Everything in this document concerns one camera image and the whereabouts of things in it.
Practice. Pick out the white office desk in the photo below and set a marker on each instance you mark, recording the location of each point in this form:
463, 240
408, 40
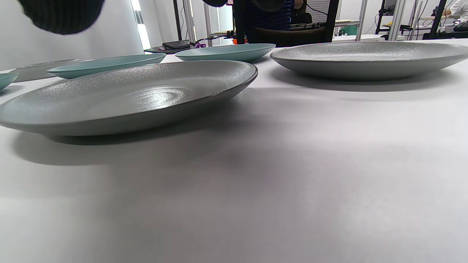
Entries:
362, 37

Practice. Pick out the dark brown desk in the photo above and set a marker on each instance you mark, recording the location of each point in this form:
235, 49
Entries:
153, 49

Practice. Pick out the smooth grey plate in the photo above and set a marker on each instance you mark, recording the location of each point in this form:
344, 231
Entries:
40, 71

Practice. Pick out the purple box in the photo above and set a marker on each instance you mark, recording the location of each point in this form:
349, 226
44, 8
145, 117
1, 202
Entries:
200, 45

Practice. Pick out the person's right hand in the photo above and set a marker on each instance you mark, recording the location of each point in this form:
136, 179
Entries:
62, 16

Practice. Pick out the black office chair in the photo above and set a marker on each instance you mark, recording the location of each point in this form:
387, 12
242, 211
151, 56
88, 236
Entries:
292, 36

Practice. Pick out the dark grey rippled plate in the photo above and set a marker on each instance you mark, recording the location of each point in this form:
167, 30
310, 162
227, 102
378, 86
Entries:
128, 98

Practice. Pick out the light teal rippled plate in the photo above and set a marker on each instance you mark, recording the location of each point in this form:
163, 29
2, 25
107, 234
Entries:
226, 53

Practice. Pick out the black keyboard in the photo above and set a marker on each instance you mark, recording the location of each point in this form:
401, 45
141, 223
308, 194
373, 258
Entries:
176, 44

